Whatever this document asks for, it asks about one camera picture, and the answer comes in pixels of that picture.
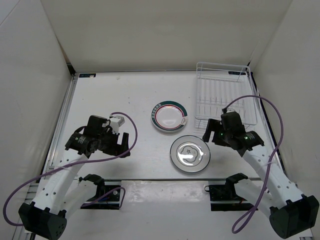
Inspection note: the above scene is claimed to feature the white wire dish rack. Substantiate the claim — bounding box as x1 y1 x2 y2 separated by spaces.
194 62 258 131

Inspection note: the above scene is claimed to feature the green red rimmed white plate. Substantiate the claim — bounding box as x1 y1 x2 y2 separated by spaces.
151 100 189 134

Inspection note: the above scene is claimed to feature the dark rimmed white plate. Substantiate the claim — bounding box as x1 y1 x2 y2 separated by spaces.
169 135 211 174

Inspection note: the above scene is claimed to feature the blue corner sticker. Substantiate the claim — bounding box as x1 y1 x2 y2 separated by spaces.
78 73 97 78

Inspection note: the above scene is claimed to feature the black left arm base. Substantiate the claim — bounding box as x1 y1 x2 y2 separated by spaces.
80 183 126 210

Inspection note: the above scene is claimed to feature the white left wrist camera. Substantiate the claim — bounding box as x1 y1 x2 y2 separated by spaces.
109 114 125 134

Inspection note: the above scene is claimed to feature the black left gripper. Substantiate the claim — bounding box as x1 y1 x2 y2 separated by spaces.
96 127 131 158

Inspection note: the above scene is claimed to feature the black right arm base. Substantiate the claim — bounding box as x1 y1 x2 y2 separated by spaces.
204 184 253 212

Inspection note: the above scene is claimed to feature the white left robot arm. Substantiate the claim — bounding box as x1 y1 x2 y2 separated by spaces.
18 112 132 240

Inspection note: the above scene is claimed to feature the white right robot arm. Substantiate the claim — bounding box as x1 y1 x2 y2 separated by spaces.
202 112 320 239

